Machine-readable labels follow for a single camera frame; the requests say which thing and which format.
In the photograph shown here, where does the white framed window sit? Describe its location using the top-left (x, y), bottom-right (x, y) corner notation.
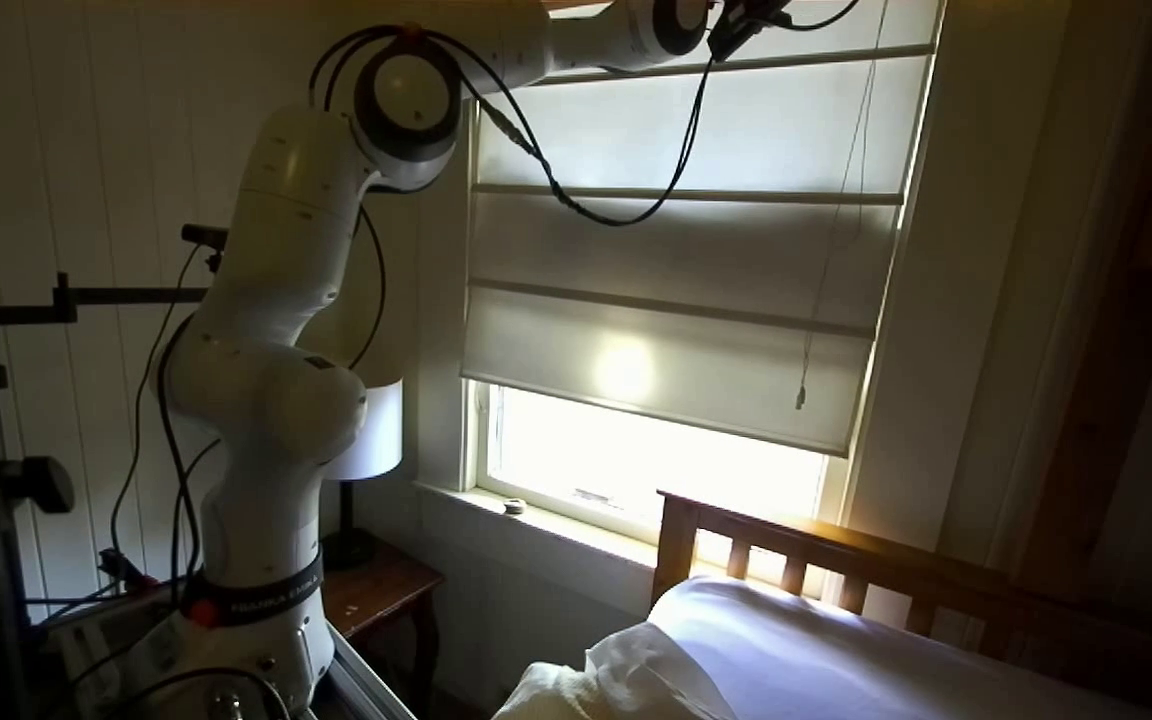
top-left (461, 377), bottom-right (859, 543)

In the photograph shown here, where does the black round knob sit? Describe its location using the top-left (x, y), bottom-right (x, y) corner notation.
top-left (0, 452), bottom-right (77, 514)

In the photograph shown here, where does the dark wooden nightstand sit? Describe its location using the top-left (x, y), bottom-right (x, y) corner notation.
top-left (314, 535), bottom-right (448, 711)

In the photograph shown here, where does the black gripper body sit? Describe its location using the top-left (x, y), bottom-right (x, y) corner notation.
top-left (702, 0), bottom-right (795, 62)

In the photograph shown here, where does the black clamp bar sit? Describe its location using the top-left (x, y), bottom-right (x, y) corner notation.
top-left (0, 273), bottom-right (210, 329)

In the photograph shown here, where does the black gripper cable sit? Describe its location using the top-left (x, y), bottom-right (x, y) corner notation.
top-left (309, 0), bottom-right (863, 232)

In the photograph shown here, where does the wooden bunk bed frame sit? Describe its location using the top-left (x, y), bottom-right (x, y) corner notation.
top-left (1011, 0), bottom-right (1152, 602)

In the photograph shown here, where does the white shade table lamp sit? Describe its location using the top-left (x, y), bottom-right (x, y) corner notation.
top-left (325, 377), bottom-right (408, 573)

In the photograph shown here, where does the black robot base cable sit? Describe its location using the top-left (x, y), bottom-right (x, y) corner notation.
top-left (103, 244), bottom-right (226, 612)

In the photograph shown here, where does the white sheeted mattress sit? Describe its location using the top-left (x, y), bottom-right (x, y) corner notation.
top-left (647, 573), bottom-right (1152, 720)

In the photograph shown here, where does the small black webcam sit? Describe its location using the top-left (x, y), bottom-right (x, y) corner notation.
top-left (175, 220), bottom-right (231, 258)

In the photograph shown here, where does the thin shade pull cord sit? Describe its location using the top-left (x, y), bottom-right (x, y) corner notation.
top-left (790, 50), bottom-right (880, 412)

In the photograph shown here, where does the beige roman shade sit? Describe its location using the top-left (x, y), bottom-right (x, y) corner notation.
top-left (461, 44), bottom-right (941, 458)

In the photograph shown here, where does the wooden bed headboard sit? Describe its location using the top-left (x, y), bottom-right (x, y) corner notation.
top-left (653, 484), bottom-right (1152, 711)

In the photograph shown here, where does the cream blanket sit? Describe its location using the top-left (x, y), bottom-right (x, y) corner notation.
top-left (491, 624), bottom-right (738, 720)

